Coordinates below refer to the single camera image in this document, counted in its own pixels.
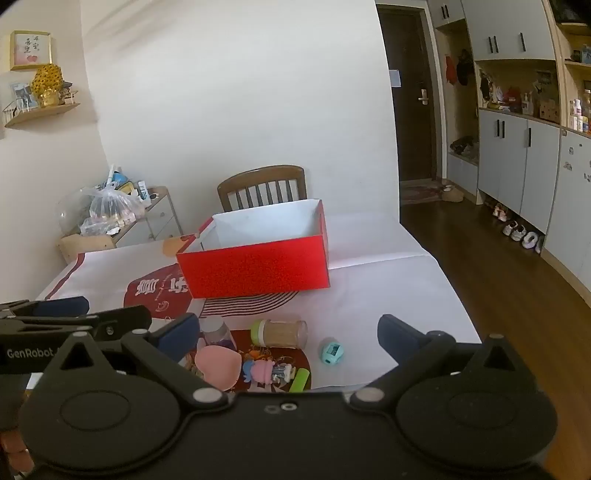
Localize tan slippers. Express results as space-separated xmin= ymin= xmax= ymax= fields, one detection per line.
xmin=438 ymin=180 xmax=465 ymax=203

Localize red cardboard box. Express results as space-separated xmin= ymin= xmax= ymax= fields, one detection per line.
xmin=176 ymin=198 xmax=331 ymax=300

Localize dark brown door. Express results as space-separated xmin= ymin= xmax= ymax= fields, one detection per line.
xmin=376 ymin=4 xmax=446 ymax=185

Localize clear jar silver lid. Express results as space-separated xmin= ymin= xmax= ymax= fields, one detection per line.
xmin=201 ymin=318 xmax=232 ymax=347

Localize small teal plastic gadget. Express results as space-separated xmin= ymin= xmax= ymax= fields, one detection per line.
xmin=320 ymin=338 xmax=345 ymax=365

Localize clear plastic bag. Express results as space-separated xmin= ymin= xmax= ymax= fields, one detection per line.
xmin=78 ymin=182 xmax=146 ymax=236

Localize black hat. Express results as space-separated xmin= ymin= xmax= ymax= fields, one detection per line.
xmin=456 ymin=50 xmax=475 ymax=86

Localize patterned door mat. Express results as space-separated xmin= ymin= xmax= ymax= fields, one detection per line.
xmin=399 ymin=185 xmax=446 ymax=206

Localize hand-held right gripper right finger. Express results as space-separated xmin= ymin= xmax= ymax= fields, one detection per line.
xmin=351 ymin=315 xmax=540 ymax=409

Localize wooden wall shelf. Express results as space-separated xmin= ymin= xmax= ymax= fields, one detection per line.
xmin=4 ymin=102 xmax=81 ymax=128

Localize printed white tablecloth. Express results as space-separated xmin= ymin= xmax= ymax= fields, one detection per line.
xmin=34 ymin=210 xmax=483 ymax=393

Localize cluttered shelf ornaments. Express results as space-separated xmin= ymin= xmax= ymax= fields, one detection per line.
xmin=479 ymin=69 xmax=559 ymax=123

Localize gold tree ornament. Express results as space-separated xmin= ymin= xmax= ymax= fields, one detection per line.
xmin=31 ymin=64 xmax=63 ymax=108

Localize clear toothpick jar green cap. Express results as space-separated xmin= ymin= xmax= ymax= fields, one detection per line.
xmin=250 ymin=319 xmax=308 ymax=350

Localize white drawer cabinet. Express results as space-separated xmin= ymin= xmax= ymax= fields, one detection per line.
xmin=113 ymin=186 xmax=183 ymax=247

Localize gold framed picture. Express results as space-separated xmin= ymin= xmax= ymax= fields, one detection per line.
xmin=10 ymin=30 xmax=52 ymax=71

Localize wooden chair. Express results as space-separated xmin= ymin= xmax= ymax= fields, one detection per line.
xmin=217 ymin=165 xmax=308 ymax=214

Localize row of shelf bottles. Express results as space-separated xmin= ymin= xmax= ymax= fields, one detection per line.
xmin=568 ymin=90 xmax=591 ymax=134

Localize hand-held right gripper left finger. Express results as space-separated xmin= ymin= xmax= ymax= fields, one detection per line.
xmin=41 ymin=313 xmax=230 ymax=409

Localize white blue astronaut figurine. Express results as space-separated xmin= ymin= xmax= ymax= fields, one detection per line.
xmin=271 ymin=363 xmax=297 ymax=385

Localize grey wooden cabinet wall unit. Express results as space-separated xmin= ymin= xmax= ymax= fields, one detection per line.
xmin=427 ymin=0 xmax=591 ymax=301

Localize pink heart-shaped case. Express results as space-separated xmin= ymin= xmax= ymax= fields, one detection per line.
xmin=194 ymin=346 xmax=242 ymax=391

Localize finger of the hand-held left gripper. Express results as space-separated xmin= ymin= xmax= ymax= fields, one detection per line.
xmin=0 ymin=305 xmax=153 ymax=342
xmin=0 ymin=296 xmax=90 ymax=320

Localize blue pink whale figurine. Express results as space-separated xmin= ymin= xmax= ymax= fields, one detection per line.
xmin=241 ymin=359 xmax=274 ymax=384

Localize dark bag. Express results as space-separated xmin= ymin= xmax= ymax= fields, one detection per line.
xmin=450 ymin=136 xmax=478 ymax=158

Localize brown cardboard box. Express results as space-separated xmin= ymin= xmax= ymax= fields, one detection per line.
xmin=58 ymin=233 xmax=116 ymax=264

